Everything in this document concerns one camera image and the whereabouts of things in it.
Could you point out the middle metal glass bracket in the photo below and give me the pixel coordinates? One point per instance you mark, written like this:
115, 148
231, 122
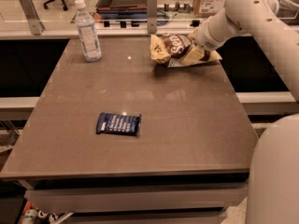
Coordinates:
152, 16

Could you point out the brown chip bag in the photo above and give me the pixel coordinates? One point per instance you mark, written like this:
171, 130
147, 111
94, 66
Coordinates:
168, 49

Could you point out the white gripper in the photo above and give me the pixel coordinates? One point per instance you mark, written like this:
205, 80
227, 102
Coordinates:
205, 38

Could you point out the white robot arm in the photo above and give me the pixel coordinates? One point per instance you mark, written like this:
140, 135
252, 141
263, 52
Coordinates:
273, 189

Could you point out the cans under table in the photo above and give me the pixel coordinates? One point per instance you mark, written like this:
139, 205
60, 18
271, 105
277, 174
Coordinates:
32, 215

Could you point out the left metal glass bracket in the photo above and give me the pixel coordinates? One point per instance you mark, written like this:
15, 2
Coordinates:
35, 24

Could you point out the metal glass bracket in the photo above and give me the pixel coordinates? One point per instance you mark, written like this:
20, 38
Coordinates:
35, 24
152, 16

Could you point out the dark blue snack bar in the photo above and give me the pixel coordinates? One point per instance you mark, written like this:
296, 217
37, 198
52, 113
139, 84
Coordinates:
111, 123

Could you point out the clear plastic water bottle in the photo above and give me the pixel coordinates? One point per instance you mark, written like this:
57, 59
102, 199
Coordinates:
87, 32

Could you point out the grey table drawer unit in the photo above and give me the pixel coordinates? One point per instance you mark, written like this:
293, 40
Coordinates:
171, 199

